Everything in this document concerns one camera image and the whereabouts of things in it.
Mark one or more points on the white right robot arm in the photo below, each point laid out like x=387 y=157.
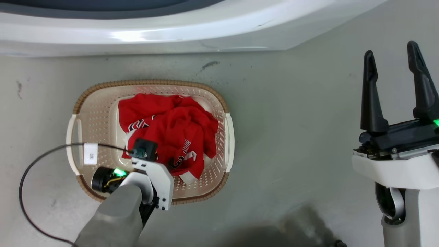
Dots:
x=418 y=219

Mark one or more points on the red printed jersey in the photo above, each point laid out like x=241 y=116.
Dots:
x=178 y=127

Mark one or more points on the beige perforated laundry basket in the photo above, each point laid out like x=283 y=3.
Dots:
x=99 y=116

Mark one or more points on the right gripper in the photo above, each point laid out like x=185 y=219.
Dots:
x=404 y=168

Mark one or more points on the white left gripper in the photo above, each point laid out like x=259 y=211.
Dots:
x=161 y=181

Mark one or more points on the white front-load washing machine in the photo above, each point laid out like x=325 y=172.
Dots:
x=171 y=34

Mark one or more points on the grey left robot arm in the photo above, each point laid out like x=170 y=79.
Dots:
x=113 y=219

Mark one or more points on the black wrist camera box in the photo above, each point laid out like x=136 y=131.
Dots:
x=144 y=148

